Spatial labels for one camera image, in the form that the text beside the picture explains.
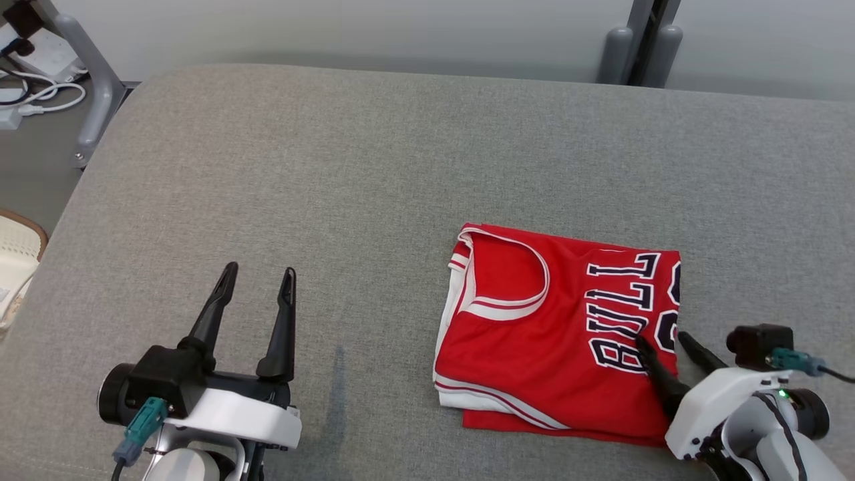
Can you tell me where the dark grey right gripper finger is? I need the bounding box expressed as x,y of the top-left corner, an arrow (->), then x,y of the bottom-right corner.
677,331 -> 729,375
635,336 -> 689,422

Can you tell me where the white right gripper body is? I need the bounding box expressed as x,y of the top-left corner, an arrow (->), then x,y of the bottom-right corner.
665,366 -> 793,462

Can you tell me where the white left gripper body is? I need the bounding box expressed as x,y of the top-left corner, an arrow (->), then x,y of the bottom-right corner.
164,371 -> 303,450

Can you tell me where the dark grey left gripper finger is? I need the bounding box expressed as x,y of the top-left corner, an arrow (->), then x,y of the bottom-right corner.
256,267 -> 298,383
177,262 -> 240,372

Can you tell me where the red basketball jersey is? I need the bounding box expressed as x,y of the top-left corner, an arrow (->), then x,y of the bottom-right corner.
433,222 -> 683,448

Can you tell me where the white basket with brown rim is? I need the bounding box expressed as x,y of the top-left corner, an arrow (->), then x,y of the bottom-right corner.
0,209 -> 49,333

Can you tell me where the grey metal table leg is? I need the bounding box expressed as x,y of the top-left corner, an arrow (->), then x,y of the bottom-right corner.
30,0 -> 128,168

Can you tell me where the white power strip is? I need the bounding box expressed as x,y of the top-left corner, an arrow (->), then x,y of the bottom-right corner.
13,27 -> 85,82

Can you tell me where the teal right cable connector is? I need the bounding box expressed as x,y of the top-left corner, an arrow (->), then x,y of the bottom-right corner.
768,347 -> 827,377

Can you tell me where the teal cable connector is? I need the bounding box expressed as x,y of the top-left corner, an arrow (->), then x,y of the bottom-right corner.
768,347 -> 827,377
112,397 -> 168,466

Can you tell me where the teal left cable connector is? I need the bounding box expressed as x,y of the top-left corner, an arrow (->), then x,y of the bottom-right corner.
112,397 -> 168,466

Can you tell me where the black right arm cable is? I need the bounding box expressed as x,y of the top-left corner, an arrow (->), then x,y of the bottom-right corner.
751,364 -> 855,481

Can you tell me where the white power cable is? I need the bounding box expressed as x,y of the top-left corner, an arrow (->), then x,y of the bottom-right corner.
0,65 -> 88,116

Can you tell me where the grey partition post with bumpers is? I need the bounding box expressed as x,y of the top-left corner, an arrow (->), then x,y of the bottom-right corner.
598,0 -> 684,88

